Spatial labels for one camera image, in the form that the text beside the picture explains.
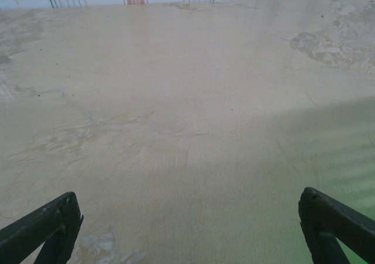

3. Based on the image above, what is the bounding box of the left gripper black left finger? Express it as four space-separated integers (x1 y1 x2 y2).
0 191 84 264

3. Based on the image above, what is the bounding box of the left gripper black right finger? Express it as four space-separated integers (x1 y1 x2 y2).
298 187 375 264

